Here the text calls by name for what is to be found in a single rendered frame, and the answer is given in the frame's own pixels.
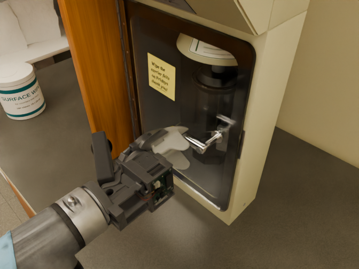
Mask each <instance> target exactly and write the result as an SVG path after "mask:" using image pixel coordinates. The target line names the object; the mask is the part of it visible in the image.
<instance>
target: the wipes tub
mask: <svg viewBox="0 0 359 269"><path fill-rule="evenodd" d="M0 102H1V104H2V106H3V108H4V110H5V112H6V114H7V116H8V117H9V118H11V119H14V120H27V119H30V118H33V117H35V116H37V115H39V114H40V113H41V112H43V110H44V109H45V107H46V104H45V100H44V97H43V95H42V91H41V88H40V86H39V83H38V80H37V78H36V75H35V72H34V70H33V67H32V65H31V64H29V63H26V62H10V63H7V64H3V65H0Z"/></svg>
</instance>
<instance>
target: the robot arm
mask: <svg viewBox="0 0 359 269"><path fill-rule="evenodd" d="M187 131H188V128H187V127H185V126H171V127H167V128H159V129H155V130H152V131H149V132H146V133H144V134H143V135H141V136H140V137H139V138H137V139H136V140H135V141H134V142H133V143H131V144H129V147H128V148H127V149H126V150H125V151H124V152H121V154H120V156H119V158H118V159H117V160H115V162H116V164H114V165H113V161H112V155H111V152H112V148H113V147H112V143H111V142H110V140H109V139H107V136H106V133H105V131H99V132H95V133H92V134H91V139H92V144H91V151H92V153H93V155H94V160H95V168H96V176H97V181H98V184H99V185H97V184H96V183H95V182H93V181H89V182H87V183H86V184H84V185H83V186H82V188H81V187H77V188H76V189H74V190H73V191H71V192H70V193H68V194H67V195H65V196H64V197H62V198H61V199H59V200H58V201H56V202H55V203H53V204H52V205H50V206H48V207H47V208H45V209H44V210H42V211H41V212H39V213H38V214H36V215H35V216H33V217H32V218H30V219H28V220H27V221H25V222H24V223H22V224H21V225H19V226H18V227H16V228H15V229H13V230H12V231H10V230H9V231H8V232H7V233H6V234H5V235H3V236H2V237H1V238H0V269H84V268H83V266H82V265H81V263H80V262H79V260H78V259H76V257H75V254H76V253H78V252H79V251H80V250H81V249H83V248H84V247H85V246H87V245H88V244H89V243H90V242H92V241H93V240H94V239H95V238H97V237H98V236H100V235H101V234H102V233H103V232H105V231H106V230H107V229H108V225H110V224H113V225H114V226H115V227H116V228H117V229H118V230H119V231H122V230H123V229H124V228H125V227H127V226H128V225H129V224H130V223H132V222H133V221H134V220H135V219H136V218H138V217H139V216H140V215H141V214H142V213H144V212H145V211H146V210H147V209H148V210H149V211H150V212H151V213H153V212H154V211H155V210H157V208H159V207H160V206H161V205H163V204H164V203H165V202H166V201H167V200H169V199H170V198H171V197H172V196H173V195H174V194H175V192H173V191H172V190H173V189H174V180H173V168H176V169H181V170H185V169H187V168H188V167H189V166H190V162H189V161H188V160H187V158H186V157H185V156H184V155H183V154H182V152H181V151H184V150H186V149H188V148H189V146H190V144H189V142H188V141H187V140H186V139H185V138H184V137H183V136H182V134H184V133H185V132H187ZM150 150H152V152H151V151H150ZM166 195H167V196H168V197H166V198H165V199H164V200H163V201H162V202H160V203H159V204H158V205H156V203H157V202H159V201H161V199H162V198H163V197H165V196H166Z"/></svg>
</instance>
